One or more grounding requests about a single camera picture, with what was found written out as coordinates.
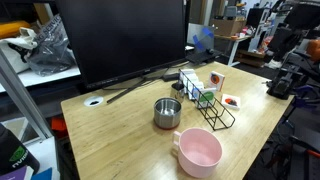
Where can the transport board book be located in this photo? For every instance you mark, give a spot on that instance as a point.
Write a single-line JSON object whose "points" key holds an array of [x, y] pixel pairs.
{"points": [[186, 72]]}

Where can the green board book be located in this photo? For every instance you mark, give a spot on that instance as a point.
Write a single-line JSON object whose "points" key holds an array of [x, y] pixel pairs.
{"points": [[206, 97]]}

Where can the red abc board book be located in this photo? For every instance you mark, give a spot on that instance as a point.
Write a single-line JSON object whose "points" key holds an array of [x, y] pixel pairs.
{"points": [[230, 101]]}

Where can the blue book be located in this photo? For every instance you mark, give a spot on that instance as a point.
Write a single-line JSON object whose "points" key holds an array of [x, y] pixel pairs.
{"points": [[43, 175]]}

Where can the purple book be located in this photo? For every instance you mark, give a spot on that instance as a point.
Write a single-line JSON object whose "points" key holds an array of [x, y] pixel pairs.
{"points": [[15, 174]]}

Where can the black power brick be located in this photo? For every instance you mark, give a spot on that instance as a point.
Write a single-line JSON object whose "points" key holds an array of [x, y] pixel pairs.
{"points": [[170, 77]]}

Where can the small steel cup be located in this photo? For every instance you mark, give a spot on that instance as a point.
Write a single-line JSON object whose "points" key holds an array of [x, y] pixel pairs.
{"points": [[177, 91]]}

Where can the black monitor stand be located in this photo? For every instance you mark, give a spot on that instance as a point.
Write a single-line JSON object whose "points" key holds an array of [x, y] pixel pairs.
{"points": [[133, 86]]}

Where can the large black computer monitor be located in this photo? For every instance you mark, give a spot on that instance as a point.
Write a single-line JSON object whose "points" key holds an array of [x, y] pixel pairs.
{"points": [[126, 36]]}

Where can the grey panel with blue tape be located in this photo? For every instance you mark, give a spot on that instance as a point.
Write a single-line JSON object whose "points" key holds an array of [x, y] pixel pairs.
{"points": [[200, 38]]}

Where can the white background desk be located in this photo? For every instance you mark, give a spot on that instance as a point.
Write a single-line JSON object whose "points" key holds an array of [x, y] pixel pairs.
{"points": [[235, 43]]}

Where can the brown cardboard box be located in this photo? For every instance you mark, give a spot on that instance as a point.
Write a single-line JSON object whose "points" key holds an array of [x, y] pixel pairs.
{"points": [[228, 26]]}

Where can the grey plastic bag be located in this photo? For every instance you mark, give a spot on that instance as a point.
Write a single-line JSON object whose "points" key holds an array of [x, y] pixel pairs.
{"points": [[50, 50]]}

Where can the white tote bag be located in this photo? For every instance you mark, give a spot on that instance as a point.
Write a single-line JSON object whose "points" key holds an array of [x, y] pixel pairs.
{"points": [[13, 50]]}

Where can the black nvidia box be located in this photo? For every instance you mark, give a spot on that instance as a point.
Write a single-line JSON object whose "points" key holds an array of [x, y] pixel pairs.
{"points": [[15, 155]]}

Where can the yellow padded object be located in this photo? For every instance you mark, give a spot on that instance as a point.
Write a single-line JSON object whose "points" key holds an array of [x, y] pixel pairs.
{"points": [[11, 28]]}

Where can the black clamp mount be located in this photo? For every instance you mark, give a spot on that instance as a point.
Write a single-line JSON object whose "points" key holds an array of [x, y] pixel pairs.
{"points": [[281, 85]]}

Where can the aluminium frame post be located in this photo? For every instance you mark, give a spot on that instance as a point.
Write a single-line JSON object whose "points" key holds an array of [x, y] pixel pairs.
{"points": [[23, 96]]}

